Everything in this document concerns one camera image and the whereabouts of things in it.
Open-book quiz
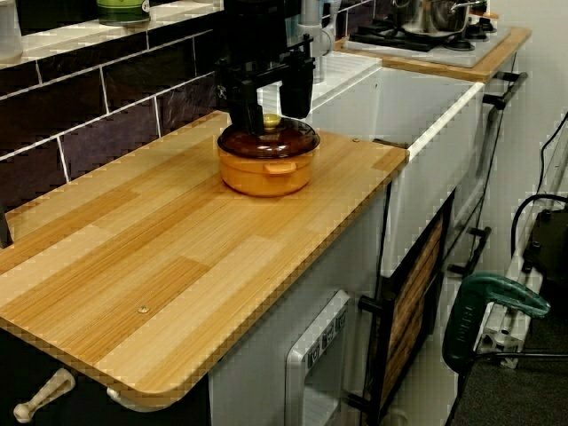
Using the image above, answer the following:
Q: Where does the beige wall hook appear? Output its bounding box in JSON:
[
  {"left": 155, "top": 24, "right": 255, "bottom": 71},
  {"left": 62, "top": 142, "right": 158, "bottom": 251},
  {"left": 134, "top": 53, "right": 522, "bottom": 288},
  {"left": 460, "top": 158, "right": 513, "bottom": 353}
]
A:
[
  {"left": 12, "top": 367, "right": 75, "bottom": 423},
  {"left": 105, "top": 385, "right": 150, "bottom": 408}
]

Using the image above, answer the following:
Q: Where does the brown glass lid yellow knob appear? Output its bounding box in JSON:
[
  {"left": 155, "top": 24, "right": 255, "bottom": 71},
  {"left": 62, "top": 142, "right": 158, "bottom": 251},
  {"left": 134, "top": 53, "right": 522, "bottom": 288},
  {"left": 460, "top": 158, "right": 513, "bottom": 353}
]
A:
[{"left": 217, "top": 114, "right": 321, "bottom": 160}]

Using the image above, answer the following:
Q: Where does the black cabinet handle bar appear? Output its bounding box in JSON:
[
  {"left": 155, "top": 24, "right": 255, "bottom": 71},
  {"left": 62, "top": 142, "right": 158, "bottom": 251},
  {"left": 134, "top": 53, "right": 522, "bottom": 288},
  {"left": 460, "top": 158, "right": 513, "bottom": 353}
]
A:
[
  {"left": 446, "top": 225, "right": 493, "bottom": 277},
  {"left": 481, "top": 70, "right": 529, "bottom": 111}
]

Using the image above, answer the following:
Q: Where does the white plastic container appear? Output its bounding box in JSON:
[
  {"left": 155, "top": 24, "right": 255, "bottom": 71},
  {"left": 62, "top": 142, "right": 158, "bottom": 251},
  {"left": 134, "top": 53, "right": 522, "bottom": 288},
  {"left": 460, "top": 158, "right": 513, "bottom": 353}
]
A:
[{"left": 0, "top": 0, "right": 23, "bottom": 63}]

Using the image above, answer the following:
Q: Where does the black framed wooden door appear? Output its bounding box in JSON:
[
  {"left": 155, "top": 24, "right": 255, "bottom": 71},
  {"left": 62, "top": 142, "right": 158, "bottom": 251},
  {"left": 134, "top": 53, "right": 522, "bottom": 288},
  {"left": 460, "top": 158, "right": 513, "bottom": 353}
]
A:
[{"left": 358, "top": 190, "right": 457, "bottom": 419}]

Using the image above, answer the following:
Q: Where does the black equipment box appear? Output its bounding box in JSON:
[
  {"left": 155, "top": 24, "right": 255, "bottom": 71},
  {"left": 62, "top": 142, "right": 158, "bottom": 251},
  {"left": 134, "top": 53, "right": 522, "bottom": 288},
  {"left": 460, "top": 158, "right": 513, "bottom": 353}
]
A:
[{"left": 522, "top": 207, "right": 568, "bottom": 290}]

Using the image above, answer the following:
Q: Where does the black floor cable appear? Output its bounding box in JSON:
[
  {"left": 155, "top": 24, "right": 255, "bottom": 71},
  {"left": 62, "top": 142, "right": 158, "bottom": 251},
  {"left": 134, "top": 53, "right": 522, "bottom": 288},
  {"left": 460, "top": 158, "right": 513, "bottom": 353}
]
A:
[{"left": 509, "top": 193, "right": 568, "bottom": 267}]

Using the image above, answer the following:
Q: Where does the green power tool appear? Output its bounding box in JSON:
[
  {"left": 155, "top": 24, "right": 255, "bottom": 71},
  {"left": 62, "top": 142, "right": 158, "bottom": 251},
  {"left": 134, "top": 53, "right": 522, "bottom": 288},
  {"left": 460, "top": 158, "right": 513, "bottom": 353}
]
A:
[{"left": 443, "top": 272, "right": 551, "bottom": 366}]

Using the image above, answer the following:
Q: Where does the orange toy pot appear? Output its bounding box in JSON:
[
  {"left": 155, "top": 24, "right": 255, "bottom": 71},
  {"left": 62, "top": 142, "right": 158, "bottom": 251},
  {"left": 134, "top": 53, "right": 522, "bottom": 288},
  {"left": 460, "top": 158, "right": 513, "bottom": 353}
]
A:
[{"left": 217, "top": 148, "right": 314, "bottom": 198}]

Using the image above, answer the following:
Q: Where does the steel cooking pot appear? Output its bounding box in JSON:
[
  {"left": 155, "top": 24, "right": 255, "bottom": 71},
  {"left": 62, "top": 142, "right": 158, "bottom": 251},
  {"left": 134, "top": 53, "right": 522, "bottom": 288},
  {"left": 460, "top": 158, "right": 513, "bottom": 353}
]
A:
[{"left": 392, "top": 0, "right": 472, "bottom": 37}]

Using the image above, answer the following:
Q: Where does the white kitchen cabinet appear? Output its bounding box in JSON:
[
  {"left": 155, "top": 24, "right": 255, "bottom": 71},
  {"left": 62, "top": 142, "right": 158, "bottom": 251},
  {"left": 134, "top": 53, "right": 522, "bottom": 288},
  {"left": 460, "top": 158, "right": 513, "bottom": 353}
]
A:
[{"left": 207, "top": 190, "right": 391, "bottom": 426}]

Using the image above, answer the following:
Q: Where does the grey toy faucet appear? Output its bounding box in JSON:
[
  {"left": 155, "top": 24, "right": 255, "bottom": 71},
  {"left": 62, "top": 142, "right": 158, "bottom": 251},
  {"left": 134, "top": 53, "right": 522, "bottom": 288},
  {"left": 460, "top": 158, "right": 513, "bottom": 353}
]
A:
[{"left": 296, "top": 0, "right": 335, "bottom": 84}]

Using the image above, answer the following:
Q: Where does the grey toy stove top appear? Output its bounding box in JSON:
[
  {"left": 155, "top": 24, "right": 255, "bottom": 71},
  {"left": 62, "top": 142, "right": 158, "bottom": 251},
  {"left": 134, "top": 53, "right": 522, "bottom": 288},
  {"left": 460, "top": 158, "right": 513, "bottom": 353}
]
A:
[{"left": 342, "top": 17, "right": 512, "bottom": 68}]

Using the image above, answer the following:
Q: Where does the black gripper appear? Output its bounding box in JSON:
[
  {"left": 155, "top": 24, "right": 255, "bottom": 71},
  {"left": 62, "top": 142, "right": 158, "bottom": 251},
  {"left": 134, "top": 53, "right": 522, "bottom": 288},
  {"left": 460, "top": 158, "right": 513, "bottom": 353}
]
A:
[{"left": 215, "top": 26, "right": 317, "bottom": 136}]

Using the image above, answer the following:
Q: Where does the green labelled can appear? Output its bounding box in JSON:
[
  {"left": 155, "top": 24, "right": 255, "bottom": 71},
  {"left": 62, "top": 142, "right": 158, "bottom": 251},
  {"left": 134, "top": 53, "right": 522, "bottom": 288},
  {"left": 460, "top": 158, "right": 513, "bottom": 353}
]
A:
[{"left": 96, "top": 0, "right": 152, "bottom": 26}]

